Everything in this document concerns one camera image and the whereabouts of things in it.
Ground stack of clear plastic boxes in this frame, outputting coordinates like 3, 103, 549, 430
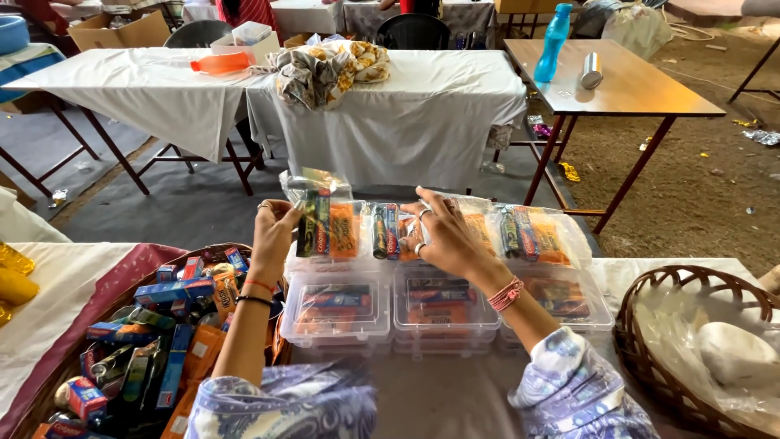
392, 261, 504, 362
279, 259, 394, 359
500, 262, 616, 343

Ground person's right hand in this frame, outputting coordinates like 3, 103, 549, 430
399, 186, 513, 295

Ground pink beaded bracelet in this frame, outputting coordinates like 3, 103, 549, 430
486, 276, 526, 313

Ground white cloth with maroon border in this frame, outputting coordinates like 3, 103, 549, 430
0, 241, 189, 437

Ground brown cardboard box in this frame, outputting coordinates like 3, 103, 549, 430
67, 9, 173, 53

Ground wicker basket with plastic bag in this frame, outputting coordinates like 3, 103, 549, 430
612, 264, 780, 439

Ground crumpled patterned cloth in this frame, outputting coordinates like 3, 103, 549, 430
266, 39, 392, 112

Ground steel bottle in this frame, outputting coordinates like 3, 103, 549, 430
579, 52, 604, 91

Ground dark table frame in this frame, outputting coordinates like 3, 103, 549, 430
728, 35, 780, 104

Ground table with grey cloth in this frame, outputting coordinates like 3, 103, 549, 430
339, 0, 498, 50

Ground orange plastic bottle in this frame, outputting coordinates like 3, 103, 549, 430
189, 51, 258, 76

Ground black plastic chair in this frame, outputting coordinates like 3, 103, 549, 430
163, 20, 234, 50
375, 13, 452, 51

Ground white plastic bag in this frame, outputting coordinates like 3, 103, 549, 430
573, 0, 675, 61

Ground blue striped cloth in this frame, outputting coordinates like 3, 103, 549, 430
0, 43, 67, 104

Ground yellow wrapped packets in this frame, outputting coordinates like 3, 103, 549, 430
0, 241, 41, 329

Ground person's left hand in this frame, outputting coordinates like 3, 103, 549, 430
247, 199, 306, 285

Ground wicker basket of toiletries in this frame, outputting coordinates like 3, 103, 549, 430
0, 243, 295, 439

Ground blue plastic bottle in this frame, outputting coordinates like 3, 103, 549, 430
534, 3, 574, 84

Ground blue plastic tub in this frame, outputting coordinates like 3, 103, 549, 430
0, 15, 30, 56

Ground brown wooden folding table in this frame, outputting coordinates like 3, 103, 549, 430
492, 38, 727, 235

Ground white box with clear container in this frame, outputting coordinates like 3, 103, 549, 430
210, 21, 282, 65

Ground table with white cloth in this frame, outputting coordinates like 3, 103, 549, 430
0, 48, 267, 197
246, 48, 529, 191

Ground clear toiletry kit packet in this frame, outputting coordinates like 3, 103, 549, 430
279, 167, 362, 262
448, 194, 499, 258
495, 204, 593, 270
364, 201, 427, 263

